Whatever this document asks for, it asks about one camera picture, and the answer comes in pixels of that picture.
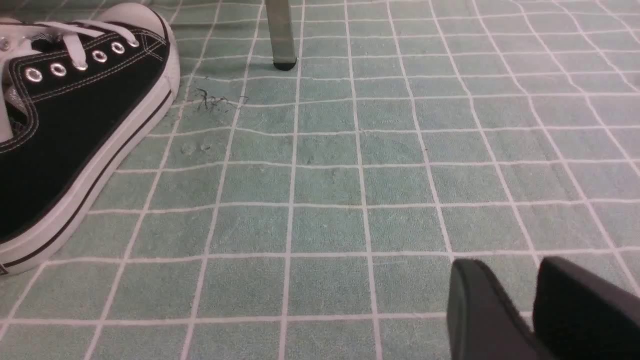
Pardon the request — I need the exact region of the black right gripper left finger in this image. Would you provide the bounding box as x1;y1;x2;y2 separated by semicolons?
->
446;259;550;360

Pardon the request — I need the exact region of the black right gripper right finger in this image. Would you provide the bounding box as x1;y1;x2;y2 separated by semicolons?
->
532;256;640;360

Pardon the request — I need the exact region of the green checkered floor mat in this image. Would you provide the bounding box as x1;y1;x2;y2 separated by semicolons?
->
1;0;640;360

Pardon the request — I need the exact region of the black thread tuft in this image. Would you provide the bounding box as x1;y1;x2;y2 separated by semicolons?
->
194;88;250;113

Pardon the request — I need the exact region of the right black canvas sneaker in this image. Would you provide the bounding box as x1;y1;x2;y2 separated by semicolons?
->
0;2;181;276

